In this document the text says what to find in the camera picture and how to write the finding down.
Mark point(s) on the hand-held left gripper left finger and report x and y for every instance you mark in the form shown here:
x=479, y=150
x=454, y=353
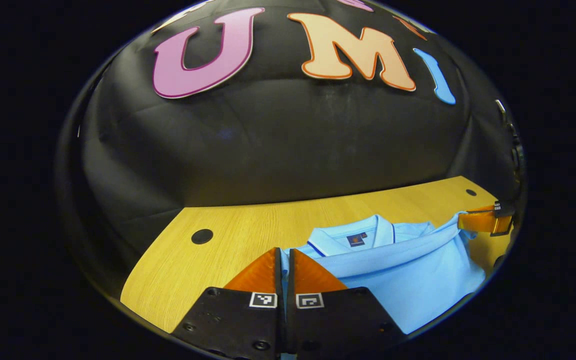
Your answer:
x=238, y=320

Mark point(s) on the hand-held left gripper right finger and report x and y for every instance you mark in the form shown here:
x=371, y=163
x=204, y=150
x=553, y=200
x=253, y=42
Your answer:
x=333, y=322

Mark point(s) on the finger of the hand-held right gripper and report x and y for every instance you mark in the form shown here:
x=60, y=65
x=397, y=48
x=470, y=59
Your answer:
x=483, y=220

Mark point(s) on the light blue T-shirt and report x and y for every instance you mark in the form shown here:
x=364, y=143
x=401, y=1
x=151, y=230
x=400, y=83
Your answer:
x=408, y=285

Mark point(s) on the black table grommet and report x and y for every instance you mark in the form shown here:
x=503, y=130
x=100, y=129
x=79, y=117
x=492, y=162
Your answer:
x=471, y=192
x=202, y=236

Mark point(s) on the black backdrop cloth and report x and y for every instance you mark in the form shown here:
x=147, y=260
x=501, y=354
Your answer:
x=268, y=140

